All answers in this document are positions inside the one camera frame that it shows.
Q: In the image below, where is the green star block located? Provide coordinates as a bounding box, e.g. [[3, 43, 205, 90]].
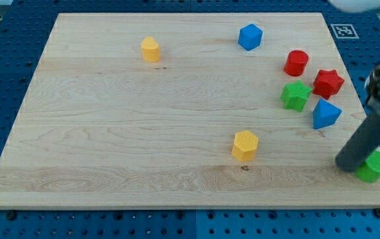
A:
[[280, 80, 313, 112]]

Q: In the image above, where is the red star block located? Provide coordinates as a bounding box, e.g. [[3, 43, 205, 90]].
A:
[[312, 69, 345, 100]]

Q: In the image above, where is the blue cube block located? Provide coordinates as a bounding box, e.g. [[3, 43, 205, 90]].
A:
[[237, 24, 263, 51]]

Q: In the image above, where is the blue triangle block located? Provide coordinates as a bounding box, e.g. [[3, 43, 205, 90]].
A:
[[312, 99, 342, 129]]

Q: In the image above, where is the red cylinder block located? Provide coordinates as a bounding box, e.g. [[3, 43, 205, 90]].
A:
[[284, 50, 309, 76]]

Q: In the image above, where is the wooden board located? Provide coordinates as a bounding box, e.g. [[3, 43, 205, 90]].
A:
[[0, 13, 380, 210]]

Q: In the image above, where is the green cylinder block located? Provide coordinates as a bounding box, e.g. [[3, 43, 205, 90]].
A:
[[355, 151, 380, 183]]

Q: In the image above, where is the yellow hexagon block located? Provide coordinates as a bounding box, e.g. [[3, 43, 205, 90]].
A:
[[231, 130, 259, 162]]

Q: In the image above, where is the white fiducial marker tag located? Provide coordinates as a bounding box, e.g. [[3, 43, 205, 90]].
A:
[[330, 23, 359, 39]]

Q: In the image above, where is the yellow heart block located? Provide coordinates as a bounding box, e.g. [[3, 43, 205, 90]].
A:
[[141, 37, 161, 62]]

